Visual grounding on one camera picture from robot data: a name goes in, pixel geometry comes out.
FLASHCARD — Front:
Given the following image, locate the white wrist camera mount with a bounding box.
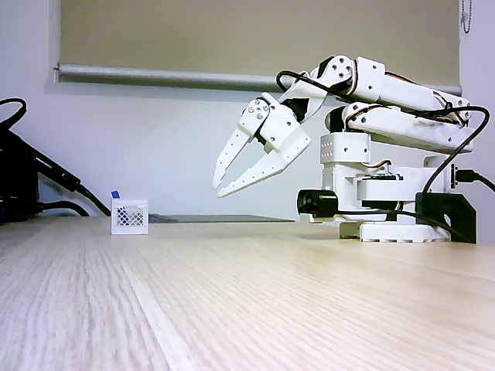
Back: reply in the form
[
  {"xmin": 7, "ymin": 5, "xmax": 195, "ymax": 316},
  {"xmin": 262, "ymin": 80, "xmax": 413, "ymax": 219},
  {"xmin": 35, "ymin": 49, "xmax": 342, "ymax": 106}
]
[{"xmin": 278, "ymin": 75, "xmax": 329, "ymax": 124}]

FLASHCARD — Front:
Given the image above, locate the dark flat mat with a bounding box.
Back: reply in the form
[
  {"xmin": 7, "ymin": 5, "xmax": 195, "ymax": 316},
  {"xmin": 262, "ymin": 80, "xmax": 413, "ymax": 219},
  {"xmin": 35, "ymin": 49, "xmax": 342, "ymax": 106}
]
[{"xmin": 148, "ymin": 214, "xmax": 295, "ymax": 224}]

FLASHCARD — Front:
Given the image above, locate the black cable on table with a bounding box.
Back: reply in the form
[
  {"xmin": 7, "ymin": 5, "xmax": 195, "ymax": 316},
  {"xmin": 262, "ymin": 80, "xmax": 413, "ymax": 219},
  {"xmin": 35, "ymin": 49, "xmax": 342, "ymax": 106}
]
[{"xmin": 36, "ymin": 199, "xmax": 92, "ymax": 217}]

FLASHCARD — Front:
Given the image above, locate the blue peg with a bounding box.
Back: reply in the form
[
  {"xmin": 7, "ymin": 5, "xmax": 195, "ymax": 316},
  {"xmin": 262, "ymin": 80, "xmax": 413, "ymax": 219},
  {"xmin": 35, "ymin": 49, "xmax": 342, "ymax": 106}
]
[{"xmin": 111, "ymin": 189, "xmax": 131, "ymax": 226}]

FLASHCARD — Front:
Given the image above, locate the small white lattice crate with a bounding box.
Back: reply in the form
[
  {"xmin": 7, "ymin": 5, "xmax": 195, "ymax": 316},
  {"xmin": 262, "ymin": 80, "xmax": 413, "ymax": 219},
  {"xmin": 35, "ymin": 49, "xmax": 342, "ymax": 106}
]
[{"xmin": 111, "ymin": 197, "xmax": 150, "ymax": 236}]

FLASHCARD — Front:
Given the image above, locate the grey blind bottom rail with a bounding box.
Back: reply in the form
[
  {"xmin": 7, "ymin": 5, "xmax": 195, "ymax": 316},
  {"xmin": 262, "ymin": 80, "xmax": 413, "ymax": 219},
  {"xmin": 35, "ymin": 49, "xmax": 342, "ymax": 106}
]
[{"xmin": 53, "ymin": 63, "xmax": 463, "ymax": 97}]

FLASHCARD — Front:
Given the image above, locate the black plug with cable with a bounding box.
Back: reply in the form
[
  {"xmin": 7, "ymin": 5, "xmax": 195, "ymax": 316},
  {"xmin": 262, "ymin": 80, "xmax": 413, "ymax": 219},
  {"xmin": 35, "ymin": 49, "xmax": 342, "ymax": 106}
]
[{"xmin": 457, "ymin": 168, "xmax": 495, "ymax": 193}]

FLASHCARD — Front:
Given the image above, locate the black table bracket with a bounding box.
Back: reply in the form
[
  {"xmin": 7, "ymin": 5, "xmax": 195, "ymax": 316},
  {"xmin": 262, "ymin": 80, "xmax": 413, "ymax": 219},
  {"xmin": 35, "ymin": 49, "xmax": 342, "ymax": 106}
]
[{"xmin": 415, "ymin": 192, "xmax": 477, "ymax": 244}]

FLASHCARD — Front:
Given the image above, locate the thick black sloping cable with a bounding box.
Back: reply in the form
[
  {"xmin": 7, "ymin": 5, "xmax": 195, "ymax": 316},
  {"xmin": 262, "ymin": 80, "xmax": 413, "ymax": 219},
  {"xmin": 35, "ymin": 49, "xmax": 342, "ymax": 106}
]
[{"xmin": 11, "ymin": 133, "xmax": 111, "ymax": 217}]

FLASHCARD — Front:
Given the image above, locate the black round knob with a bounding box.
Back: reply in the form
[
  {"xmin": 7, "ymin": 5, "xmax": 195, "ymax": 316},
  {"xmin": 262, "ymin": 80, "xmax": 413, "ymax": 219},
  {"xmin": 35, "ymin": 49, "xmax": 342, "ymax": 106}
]
[{"xmin": 296, "ymin": 189, "xmax": 339, "ymax": 223}]

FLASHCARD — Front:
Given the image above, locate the metal bead chain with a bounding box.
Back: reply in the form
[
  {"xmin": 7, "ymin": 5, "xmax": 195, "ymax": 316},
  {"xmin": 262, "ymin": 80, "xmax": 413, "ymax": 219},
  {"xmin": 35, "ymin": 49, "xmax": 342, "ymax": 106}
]
[{"xmin": 459, "ymin": 0, "xmax": 475, "ymax": 35}]

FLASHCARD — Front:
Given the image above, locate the beige roller blind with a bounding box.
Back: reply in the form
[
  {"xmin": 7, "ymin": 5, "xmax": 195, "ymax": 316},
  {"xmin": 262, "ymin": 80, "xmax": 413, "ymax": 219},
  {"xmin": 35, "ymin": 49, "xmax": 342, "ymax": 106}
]
[{"xmin": 53, "ymin": 0, "xmax": 463, "ymax": 97}]

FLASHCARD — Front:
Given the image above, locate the thin black base cable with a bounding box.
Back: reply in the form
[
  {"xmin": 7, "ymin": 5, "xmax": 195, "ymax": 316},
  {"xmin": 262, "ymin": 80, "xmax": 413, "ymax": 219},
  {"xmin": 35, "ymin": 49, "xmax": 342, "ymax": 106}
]
[{"xmin": 336, "ymin": 207, "xmax": 467, "ymax": 239}]

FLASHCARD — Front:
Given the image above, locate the looped black cable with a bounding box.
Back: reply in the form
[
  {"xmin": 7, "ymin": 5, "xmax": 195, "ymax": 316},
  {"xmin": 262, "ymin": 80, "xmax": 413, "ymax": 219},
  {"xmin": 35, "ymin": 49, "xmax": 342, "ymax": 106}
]
[{"xmin": 0, "ymin": 97, "xmax": 28, "ymax": 134}]

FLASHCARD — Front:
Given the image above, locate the black equipment box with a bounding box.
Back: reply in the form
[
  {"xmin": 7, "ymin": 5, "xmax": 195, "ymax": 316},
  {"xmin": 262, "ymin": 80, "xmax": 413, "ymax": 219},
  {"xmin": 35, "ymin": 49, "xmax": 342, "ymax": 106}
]
[{"xmin": 0, "ymin": 129, "xmax": 39, "ymax": 225}]

